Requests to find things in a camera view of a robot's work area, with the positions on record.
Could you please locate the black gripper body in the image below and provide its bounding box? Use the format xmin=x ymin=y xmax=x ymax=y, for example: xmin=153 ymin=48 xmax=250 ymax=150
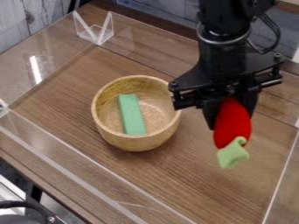
xmin=168 ymin=40 xmax=285 ymax=110

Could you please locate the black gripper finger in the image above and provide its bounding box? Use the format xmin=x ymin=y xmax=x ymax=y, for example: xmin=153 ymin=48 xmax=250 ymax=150
xmin=201 ymin=99 xmax=222 ymax=130
xmin=233 ymin=88 xmax=258 ymax=116

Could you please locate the red plush toy green stem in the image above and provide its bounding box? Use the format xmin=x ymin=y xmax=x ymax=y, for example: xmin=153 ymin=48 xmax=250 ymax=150
xmin=213 ymin=97 xmax=250 ymax=169

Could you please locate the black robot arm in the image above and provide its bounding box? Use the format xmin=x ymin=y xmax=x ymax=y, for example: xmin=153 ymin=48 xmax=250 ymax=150
xmin=168 ymin=0 xmax=285 ymax=129

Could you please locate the wooden bowl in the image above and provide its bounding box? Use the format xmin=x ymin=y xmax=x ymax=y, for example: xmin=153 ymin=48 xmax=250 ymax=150
xmin=90 ymin=75 xmax=181 ymax=151

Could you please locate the green rectangular block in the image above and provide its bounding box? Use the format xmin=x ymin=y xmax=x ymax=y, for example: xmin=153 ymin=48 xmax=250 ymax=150
xmin=117 ymin=94 xmax=146 ymax=135

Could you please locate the black table clamp base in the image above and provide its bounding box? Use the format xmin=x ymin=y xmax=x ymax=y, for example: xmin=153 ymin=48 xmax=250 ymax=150
xmin=0 ymin=181 xmax=66 ymax=224

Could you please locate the black cable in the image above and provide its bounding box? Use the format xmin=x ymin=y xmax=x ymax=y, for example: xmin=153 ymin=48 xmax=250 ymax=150
xmin=244 ymin=12 xmax=282 ymax=55

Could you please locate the clear acrylic corner bracket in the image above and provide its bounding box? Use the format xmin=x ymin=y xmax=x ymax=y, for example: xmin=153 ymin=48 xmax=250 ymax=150
xmin=71 ymin=11 xmax=114 ymax=46

